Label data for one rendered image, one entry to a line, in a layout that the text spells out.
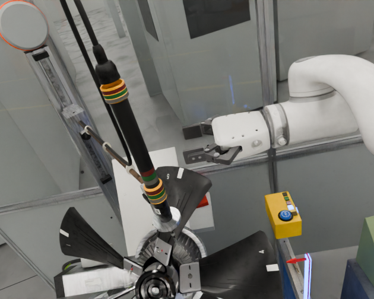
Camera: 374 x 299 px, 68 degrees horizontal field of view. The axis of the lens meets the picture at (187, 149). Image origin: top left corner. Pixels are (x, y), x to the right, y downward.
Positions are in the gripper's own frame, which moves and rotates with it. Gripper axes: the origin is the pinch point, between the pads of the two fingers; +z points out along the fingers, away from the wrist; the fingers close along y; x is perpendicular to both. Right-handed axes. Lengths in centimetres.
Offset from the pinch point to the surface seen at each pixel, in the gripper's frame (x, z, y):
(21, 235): -91, 127, 70
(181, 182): -25.1, 7.4, 17.3
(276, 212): -58, -23, 27
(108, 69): 18.5, 9.4, -1.7
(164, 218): -18.4, 10.3, -1.8
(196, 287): -47.2, 8.4, -3.8
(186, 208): -28.9, 7.0, 10.0
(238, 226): -118, -9, 70
